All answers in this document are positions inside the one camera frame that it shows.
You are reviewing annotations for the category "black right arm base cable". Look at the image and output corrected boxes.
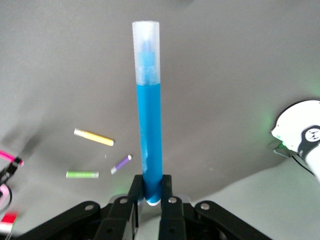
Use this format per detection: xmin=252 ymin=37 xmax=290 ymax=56
xmin=291 ymin=153 xmax=317 ymax=177

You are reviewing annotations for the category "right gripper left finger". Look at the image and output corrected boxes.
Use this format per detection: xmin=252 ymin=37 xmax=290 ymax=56
xmin=17 ymin=174 xmax=146 ymax=240

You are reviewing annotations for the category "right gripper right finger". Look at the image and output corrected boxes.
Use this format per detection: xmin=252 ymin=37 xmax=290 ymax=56
xmin=158 ymin=174 xmax=274 ymax=240

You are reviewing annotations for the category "translucent pink cup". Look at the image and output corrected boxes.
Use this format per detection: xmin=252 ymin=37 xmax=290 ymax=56
xmin=0 ymin=184 xmax=11 ymax=213

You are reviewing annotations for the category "purple marker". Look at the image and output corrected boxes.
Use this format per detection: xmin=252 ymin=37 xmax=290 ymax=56
xmin=110 ymin=154 xmax=133 ymax=175

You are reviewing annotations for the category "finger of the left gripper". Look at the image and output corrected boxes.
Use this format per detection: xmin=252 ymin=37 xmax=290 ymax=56
xmin=0 ymin=166 xmax=14 ymax=187
xmin=7 ymin=156 xmax=24 ymax=175

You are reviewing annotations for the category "small red plastic part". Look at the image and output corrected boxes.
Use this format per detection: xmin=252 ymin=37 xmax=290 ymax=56
xmin=0 ymin=211 xmax=20 ymax=226

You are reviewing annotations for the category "pink marker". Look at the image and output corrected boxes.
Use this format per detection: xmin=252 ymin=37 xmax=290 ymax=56
xmin=0 ymin=149 xmax=25 ymax=167

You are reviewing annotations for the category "yellow marker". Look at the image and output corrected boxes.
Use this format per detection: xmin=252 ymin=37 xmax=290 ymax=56
xmin=73 ymin=127 xmax=115 ymax=147

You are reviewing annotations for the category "blue marker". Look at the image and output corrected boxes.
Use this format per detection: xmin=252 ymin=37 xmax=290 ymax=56
xmin=131 ymin=20 xmax=165 ymax=207

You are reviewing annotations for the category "dark grey table mat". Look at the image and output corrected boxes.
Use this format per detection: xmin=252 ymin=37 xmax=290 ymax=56
xmin=0 ymin=0 xmax=320 ymax=240

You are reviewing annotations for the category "green marker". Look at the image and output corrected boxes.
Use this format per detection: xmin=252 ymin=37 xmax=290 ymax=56
xmin=65 ymin=170 xmax=100 ymax=179

